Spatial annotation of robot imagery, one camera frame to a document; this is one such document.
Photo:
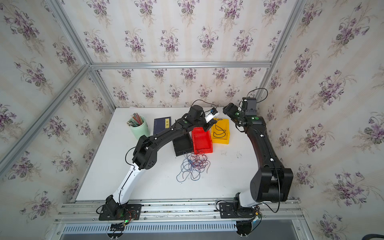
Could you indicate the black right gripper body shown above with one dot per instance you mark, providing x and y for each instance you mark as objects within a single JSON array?
[{"x": 235, "y": 114}]

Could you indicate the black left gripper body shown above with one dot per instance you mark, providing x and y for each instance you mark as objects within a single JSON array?
[{"x": 207, "y": 126}]

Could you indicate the black plastic bin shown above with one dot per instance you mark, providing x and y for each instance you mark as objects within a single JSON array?
[{"x": 183, "y": 145}]

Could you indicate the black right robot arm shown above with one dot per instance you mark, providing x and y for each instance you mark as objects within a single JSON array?
[{"x": 272, "y": 182}]

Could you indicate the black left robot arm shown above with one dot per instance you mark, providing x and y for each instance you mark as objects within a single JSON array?
[{"x": 146, "y": 151}]

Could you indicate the yellow plastic bin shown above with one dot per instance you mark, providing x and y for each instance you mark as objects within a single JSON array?
[{"x": 220, "y": 132}]

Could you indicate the red plastic bin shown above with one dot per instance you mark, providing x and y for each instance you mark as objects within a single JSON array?
[{"x": 202, "y": 141}]

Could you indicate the dark blue book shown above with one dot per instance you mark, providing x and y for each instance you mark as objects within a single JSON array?
[{"x": 161, "y": 124}]

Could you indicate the green pen cup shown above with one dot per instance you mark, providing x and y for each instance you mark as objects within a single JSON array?
[{"x": 142, "y": 130}]

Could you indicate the coloured pencils bundle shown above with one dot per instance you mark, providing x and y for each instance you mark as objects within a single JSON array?
[{"x": 135, "y": 121}]

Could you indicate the white ventilation grille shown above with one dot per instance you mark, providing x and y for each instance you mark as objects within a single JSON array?
[{"x": 153, "y": 227}]

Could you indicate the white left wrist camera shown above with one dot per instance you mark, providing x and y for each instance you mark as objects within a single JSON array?
[{"x": 211, "y": 114}]

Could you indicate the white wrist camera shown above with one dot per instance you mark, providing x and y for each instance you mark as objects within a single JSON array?
[
  {"x": 249, "y": 105},
  {"x": 211, "y": 114}
]

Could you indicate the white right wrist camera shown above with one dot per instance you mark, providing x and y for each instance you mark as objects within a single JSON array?
[{"x": 249, "y": 105}]

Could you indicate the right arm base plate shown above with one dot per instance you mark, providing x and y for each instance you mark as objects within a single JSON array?
[{"x": 230, "y": 210}]

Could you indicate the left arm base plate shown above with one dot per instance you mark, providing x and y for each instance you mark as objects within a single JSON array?
[{"x": 127, "y": 212}]

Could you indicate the aluminium rail frame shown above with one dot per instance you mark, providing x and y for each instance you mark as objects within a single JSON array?
[{"x": 174, "y": 210}]

